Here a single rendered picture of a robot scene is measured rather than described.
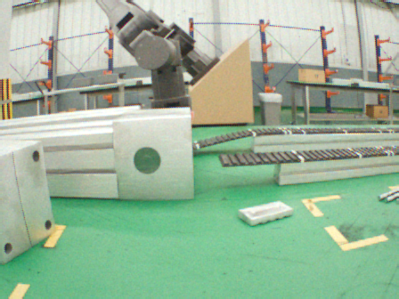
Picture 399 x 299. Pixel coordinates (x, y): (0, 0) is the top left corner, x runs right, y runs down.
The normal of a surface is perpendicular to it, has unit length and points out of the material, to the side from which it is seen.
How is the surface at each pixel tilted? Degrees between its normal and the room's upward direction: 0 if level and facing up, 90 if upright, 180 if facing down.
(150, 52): 90
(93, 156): 90
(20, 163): 90
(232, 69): 90
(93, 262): 0
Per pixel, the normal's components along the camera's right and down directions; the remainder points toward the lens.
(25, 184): 0.95, 0.04
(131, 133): 0.04, 0.21
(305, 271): -0.04, -0.98
